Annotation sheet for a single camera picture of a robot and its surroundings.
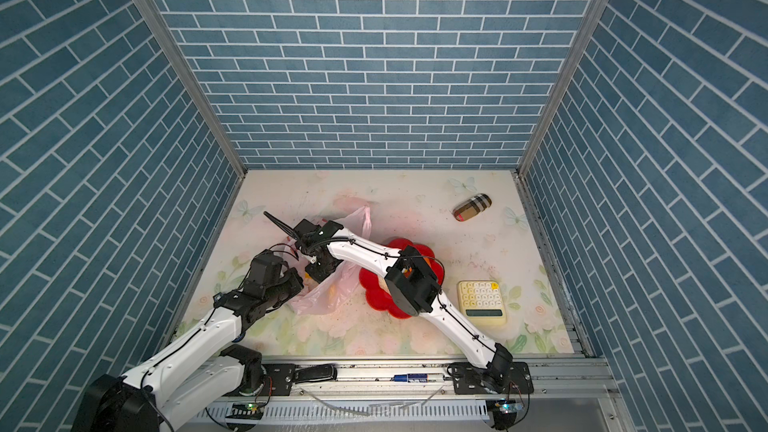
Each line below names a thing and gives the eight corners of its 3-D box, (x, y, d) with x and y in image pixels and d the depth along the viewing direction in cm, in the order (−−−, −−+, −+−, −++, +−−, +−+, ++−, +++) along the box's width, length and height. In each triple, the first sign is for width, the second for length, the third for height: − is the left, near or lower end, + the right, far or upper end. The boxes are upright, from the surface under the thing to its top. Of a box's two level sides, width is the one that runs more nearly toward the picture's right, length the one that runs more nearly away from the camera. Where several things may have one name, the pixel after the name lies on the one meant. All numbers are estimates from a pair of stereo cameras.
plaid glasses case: (460, 225, 107) (462, 219, 104) (450, 214, 110) (452, 208, 107) (492, 205, 113) (494, 199, 110) (482, 196, 116) (484, 190, 113)
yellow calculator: (463, 324, 85) (465, 320, 83) (458, 284, 93) (460, 280, 90) (504, 324, 85) (508, 320, 83) (495, 284, 93) (498, 280, 90)
